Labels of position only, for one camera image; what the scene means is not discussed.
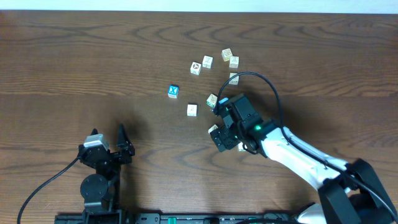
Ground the green-edged wooden block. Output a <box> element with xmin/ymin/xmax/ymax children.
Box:
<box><xmin>238</xmin><ymin>142</ymin><xmax>245</xmax><ymax>152</ymax></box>
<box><xmin>206</xmin><ymin>94</ymin><xmax>218</xmax><ymax>108</ymax></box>

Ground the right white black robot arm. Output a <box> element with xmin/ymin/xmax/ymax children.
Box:
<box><xmin>207</xmin><ymin>94</ymin><xmax>397</xmax><ymax>223</ymax></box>

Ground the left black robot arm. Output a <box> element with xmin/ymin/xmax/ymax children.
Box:
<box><xmin>78</xmin><ymin>124</ymin><xmax>136</xmax><ymax>224</ymax></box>

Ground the plain small wooden block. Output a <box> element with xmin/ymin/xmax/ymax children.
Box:
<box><xmin>187</xmin><ymin>104</ymin><xmax>198</xmax><ymax>117</ymax></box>

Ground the wooden block beside yellow one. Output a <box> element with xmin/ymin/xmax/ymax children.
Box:
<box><xmin>229</xmin><ymin>56</ymin><xmax>239</xmax><ymax>68</ymax></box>

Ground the wooden block with X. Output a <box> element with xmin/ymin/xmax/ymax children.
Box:
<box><xmin>202</xmin><ymin>55</ymin><xmax>213</xmax><ymax>69</ymax></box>

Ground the blue X wooden block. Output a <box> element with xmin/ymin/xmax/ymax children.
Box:
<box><xmin>167</xmin><ymin>85</ymin><xmax>179</xmax><ymax>98</ymax></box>

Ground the wooden block with red circle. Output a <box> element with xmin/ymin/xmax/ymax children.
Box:
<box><xmin>190</xmin><ymin>62</ymin><xmax>201</xmax><ymax>75</ymax></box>

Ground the yellow-edged wooden block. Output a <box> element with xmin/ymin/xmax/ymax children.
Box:
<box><xmin>221</xmin><ymin>49</ymin><xmax>233</xmax><ymax>62</ymax></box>

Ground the left black cable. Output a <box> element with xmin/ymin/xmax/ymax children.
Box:
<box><xmin>16</xmin><ymin>157</ymin><xmax>80</xmax><ymax>224</ymax></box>

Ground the black cable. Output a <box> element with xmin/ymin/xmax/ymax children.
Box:
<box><xmin>16</xmin><ymin>157</ymin><xmax>80</xmax><ymax>224</ymax></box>
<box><xmin>216</xmin><ymin>72</ymin><xmax>398</xmax><ymax>223</ymax></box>

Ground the wooden block with ring picture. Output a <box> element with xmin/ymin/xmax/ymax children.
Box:
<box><xmin>228</xmin><ymin>73</ymin><xmax>239</xmax><ymax>85</ymax></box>

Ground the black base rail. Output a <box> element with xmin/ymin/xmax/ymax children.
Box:
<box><xmin>54</xmin><ymin>213</ymin><xmax>297</xmax><ymax>224</ymax></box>

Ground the right black cable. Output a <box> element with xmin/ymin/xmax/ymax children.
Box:
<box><xmin>216</xmin><ymin>72</ymin><xmax>398</xmax><ymax>223</ymax></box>

